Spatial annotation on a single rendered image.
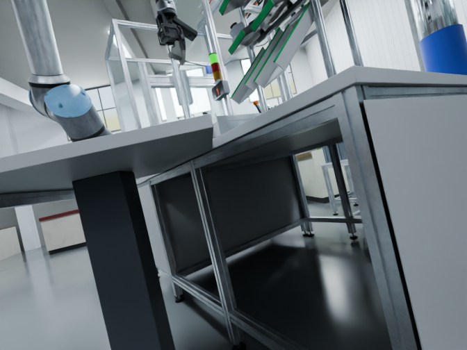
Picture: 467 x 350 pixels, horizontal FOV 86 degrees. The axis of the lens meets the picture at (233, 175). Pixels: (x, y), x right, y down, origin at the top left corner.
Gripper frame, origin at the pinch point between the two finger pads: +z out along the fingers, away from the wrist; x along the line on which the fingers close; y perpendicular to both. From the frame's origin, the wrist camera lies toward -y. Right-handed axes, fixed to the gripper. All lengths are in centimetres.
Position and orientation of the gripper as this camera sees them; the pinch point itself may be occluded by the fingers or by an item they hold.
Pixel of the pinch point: (183, 62)
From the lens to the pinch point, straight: 116.4
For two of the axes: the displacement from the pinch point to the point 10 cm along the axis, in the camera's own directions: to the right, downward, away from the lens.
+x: 5.3, -1.2, -8.4
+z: 2.3, 9.7, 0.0
